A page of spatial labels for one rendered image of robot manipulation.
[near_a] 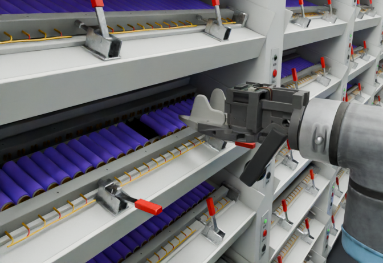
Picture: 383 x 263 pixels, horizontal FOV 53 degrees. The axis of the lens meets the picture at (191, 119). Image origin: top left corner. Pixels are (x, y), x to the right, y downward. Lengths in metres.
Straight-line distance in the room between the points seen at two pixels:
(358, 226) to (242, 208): 0.40
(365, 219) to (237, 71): 0.43
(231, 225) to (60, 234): 0.46
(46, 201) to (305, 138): 0.34
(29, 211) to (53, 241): 0.04
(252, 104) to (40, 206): 0.31
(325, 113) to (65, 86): 0.33
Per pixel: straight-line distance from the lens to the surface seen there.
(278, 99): 0.59
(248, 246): 1.00
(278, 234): 1.22
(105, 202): 0.53
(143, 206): 0.49
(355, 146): 0.53
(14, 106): 0.40
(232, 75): 0.86
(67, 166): 0.56
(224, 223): 0.87
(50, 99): 0.42
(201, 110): 0.63
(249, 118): 0.58
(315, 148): 0.55
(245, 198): 0.93
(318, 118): 0.55
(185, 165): 0.65
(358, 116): 0.54
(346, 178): 2.14
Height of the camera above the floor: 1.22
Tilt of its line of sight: 17 degrees down
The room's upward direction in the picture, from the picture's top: straight up
